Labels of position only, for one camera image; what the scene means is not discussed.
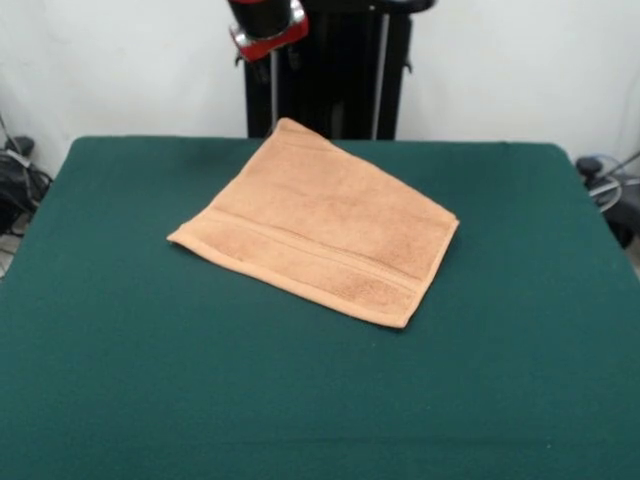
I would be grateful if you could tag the tan terry towel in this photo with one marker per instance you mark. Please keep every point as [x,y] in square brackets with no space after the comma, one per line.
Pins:
[320,230]

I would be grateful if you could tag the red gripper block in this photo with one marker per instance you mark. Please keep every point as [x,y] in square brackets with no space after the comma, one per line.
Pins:
[272,46]

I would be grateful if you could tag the dark green table cloth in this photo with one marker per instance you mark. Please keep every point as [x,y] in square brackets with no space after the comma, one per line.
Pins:
[200,375]

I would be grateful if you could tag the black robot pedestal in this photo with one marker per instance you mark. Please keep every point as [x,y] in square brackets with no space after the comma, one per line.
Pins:
[350,75]

